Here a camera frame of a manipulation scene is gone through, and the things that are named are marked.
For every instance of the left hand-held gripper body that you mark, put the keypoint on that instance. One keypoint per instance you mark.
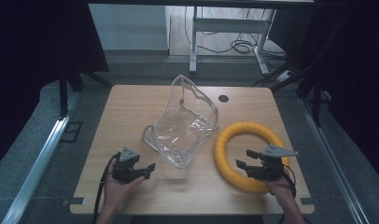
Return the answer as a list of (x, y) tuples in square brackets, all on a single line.
[(126, 169)]

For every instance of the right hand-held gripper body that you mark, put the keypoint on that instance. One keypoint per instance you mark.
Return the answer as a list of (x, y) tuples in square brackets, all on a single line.
[(268, 169)]

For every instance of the clear plastic bag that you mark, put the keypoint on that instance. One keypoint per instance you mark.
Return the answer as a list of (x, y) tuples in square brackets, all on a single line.
[(184, 130)]

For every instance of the person's left hand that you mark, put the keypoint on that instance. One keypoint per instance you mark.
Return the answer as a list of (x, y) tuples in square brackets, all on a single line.
[(116, 191)]

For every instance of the person's right hand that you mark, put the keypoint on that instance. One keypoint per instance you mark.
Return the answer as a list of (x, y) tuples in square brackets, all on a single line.
[(282, 189)]

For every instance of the black metal stand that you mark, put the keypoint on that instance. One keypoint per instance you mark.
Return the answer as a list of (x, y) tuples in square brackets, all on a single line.
[(63, 93), (316, 102)]

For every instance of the white power strip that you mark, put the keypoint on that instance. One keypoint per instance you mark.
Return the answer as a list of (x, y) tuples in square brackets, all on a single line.
[(284, 76)]

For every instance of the black curtain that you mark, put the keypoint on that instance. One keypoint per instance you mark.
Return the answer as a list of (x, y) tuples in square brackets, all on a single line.
[(355, 77), (32, 62)]

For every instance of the grey table corner bracket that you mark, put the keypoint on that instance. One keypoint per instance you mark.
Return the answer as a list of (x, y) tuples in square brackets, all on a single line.
[(77, 201)]

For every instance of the aluminium floor rail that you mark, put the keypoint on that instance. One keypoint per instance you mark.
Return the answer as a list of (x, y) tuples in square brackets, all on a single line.
[(330, 161), (38, 165)]

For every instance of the white metal desk frame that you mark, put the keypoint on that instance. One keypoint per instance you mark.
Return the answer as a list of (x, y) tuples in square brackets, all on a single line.
[(228, 25)]

